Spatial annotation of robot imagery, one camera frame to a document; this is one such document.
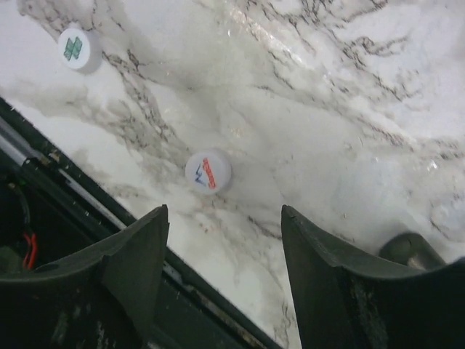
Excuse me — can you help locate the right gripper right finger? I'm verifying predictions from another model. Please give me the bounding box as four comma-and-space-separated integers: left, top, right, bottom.
281, 205, 464, 348

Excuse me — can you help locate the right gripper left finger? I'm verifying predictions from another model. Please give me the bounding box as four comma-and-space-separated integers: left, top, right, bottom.
1, 205, 169, 348

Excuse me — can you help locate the red white bottle cap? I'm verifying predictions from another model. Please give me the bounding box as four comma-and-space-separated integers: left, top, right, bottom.
185, 148, 233, 195

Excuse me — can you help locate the green white bottle cap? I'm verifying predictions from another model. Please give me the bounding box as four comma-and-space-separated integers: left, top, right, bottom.
57, 28, 102, 74

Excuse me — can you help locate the dark metal faucet handle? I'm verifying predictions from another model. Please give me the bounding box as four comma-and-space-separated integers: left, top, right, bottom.
379, 232, 446, 270

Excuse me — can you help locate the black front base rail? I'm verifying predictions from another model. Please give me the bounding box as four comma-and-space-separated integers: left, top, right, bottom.
1, 102, 276, 348

